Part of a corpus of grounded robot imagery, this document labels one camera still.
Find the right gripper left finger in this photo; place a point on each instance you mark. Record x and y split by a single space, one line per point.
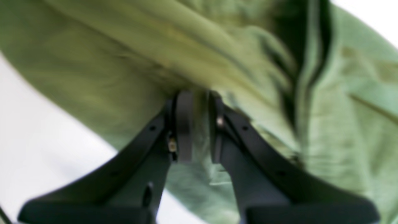
128 188

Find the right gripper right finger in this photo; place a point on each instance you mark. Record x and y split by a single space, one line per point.
268 188

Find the olive green T-shirt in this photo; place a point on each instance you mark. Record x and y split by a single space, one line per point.
317 83

